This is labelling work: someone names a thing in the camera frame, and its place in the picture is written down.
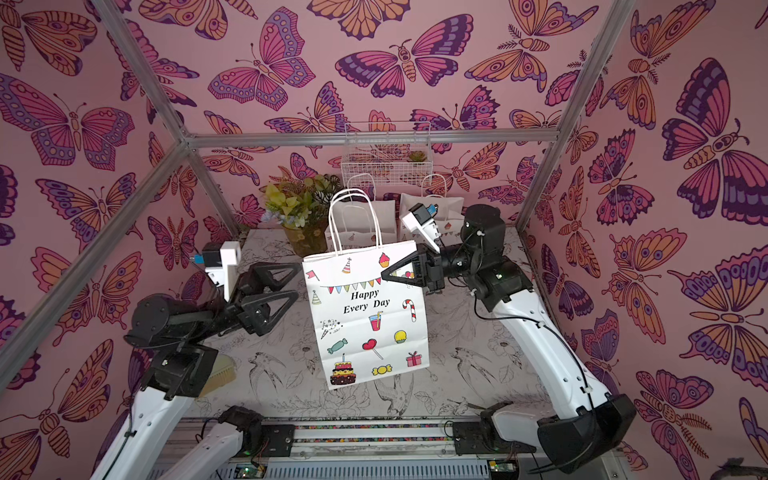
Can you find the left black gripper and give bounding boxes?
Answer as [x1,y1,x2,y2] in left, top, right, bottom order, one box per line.
[188,267,299,349]

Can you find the white wire wall basket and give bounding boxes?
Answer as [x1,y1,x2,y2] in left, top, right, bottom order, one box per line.
[339,120,434,189]

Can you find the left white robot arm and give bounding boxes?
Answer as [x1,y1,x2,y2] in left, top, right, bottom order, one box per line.
[92,262,301,479]

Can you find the small succulent in basket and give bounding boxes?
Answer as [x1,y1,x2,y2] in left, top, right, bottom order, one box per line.
[408,151,428,163]

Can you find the back left white paper bag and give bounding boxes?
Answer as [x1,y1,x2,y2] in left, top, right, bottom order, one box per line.
[325,173,398,251]

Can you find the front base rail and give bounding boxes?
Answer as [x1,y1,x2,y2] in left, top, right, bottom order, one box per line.
[137,417,601,480]

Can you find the potted green plant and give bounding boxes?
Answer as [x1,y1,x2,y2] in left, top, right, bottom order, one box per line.
[263,174,342,257]

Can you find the back right white paper bag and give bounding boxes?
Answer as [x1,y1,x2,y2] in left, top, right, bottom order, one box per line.
[398,174,464,246]

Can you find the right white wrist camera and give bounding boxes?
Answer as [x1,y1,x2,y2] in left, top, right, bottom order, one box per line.
[401,203,441,253]

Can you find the white party paper bag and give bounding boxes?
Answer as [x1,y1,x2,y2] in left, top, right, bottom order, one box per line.
[302,189,430,390]

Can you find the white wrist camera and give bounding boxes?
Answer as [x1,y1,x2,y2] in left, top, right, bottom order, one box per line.
[401,203,441,253]
[192,241,242,301]

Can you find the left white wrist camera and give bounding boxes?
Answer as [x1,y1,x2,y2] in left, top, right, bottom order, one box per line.
[192,241,242,301]

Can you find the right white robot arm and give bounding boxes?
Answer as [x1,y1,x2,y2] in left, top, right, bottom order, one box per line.
[382,203,637,474]

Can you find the aluminium frame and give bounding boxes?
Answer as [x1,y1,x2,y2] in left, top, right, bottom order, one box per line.
[0,0,637,480]

